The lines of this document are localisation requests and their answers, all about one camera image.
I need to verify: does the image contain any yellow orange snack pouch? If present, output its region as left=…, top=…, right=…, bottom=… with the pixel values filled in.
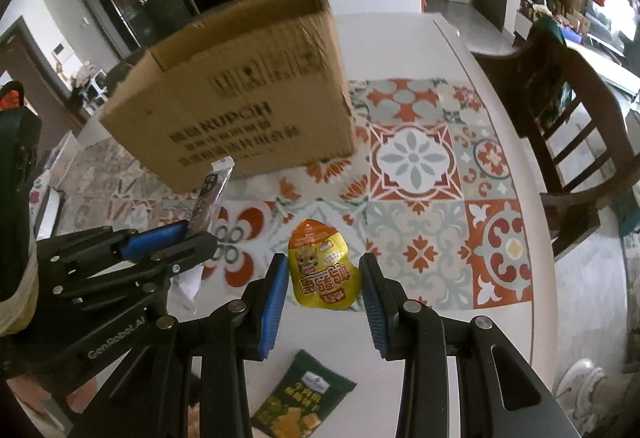
left=288, top=219, right=361, bottom=310

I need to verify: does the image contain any green cracker snack bag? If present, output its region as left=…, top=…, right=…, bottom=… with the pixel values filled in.
left=250, top=349, right=357, bottom=438

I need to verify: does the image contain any dark long snack bar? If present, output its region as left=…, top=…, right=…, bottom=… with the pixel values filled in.
left=186, top=155, right=235, bottom=237

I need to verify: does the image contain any person's left hand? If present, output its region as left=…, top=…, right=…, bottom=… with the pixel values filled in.
left=6, top=375, right=98, bottom=414

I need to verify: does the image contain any brown cardboard box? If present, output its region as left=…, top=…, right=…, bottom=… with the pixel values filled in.
left=101, top=0, right=356, bottom=193

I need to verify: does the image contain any brown wooden chair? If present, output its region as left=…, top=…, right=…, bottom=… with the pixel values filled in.
left=474, top=22, right=639, bottom=259

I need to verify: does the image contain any white tv cabinet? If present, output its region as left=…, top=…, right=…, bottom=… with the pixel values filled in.
left=513, top=7, right=640, bottom=95

